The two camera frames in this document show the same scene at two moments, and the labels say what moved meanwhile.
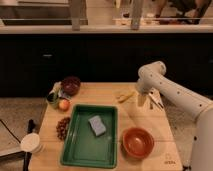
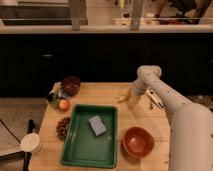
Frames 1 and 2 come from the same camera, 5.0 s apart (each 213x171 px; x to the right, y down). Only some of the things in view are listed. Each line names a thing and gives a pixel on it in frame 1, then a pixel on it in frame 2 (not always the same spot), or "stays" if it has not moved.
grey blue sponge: (97, 125) stays
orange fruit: (64, 105) stays
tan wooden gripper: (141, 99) to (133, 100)
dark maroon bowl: (71, 85) stays
